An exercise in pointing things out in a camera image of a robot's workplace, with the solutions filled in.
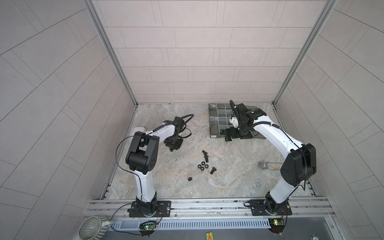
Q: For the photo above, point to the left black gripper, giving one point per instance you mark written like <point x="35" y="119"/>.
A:
<point x="176" y="146"/>

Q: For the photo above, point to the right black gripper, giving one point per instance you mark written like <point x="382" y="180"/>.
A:
<point x="233" y="135"/>

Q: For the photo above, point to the green compartment organizer box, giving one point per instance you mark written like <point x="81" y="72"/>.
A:
<point x="220" y="115"/>

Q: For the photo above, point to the black bolt pair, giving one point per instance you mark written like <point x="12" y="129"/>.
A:
<point x="206" y="156"/>

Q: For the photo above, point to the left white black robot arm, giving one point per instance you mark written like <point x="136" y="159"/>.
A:
<point x="142" y="157"/>

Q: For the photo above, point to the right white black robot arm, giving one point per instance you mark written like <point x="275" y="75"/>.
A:
<point x="300" y="159"/>

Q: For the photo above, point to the black nut cluster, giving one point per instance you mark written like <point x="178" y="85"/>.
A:
<point x="203" y="166"/>

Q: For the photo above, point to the white round container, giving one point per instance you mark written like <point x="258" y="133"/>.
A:
<point x="137" y="129"/>

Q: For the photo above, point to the sprinkle-filled clear bottle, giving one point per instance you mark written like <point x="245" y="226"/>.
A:
<point x="263" y="165"/>

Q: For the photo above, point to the left controller board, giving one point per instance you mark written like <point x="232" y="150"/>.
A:
<point x="147" y="228"/>

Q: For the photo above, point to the controller board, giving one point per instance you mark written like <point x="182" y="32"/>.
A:
<point x="277" y="225"/>
<point x="147" y="228"/>

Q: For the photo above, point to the right controller board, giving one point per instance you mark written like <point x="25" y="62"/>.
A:
<point x="277" y="225"/>

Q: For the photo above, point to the grey ribbed bowl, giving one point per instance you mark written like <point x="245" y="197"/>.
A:
<point x="94" y="228"/>

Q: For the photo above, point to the aluminium mounting rail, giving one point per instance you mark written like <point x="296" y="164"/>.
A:
<point x="225" y="208"/>

